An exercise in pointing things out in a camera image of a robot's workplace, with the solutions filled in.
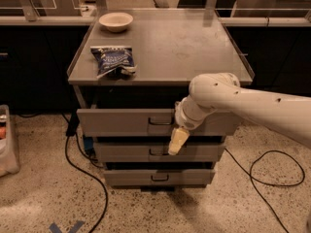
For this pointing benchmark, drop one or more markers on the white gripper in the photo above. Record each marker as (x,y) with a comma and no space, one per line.
(185,121)

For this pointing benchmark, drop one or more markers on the grey top drawer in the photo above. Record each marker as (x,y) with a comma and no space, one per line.
(149,122)

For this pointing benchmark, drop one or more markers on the grey drawer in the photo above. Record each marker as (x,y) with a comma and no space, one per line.
(157,152)
(189,177)
(149,122)

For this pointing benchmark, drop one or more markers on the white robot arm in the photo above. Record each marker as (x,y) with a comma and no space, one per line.
(285,114)

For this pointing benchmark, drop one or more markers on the grey bottom drawer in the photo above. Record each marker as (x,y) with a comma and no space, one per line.
(189,177)

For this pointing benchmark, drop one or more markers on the grey middle drawer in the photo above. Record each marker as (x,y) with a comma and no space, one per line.
(157,152)

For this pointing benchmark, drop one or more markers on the grey drawer cabinet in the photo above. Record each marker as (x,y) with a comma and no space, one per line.
(170,47)

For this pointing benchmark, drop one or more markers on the blue power adapter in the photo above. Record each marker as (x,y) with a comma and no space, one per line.
(88,144)

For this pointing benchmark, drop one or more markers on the blue chip bag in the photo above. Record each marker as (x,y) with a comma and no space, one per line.
(114,61)

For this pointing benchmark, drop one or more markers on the white bowl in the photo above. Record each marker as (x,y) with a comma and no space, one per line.
(116,22)

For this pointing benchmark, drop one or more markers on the clear plastic bin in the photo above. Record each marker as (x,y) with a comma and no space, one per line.
(9,158)

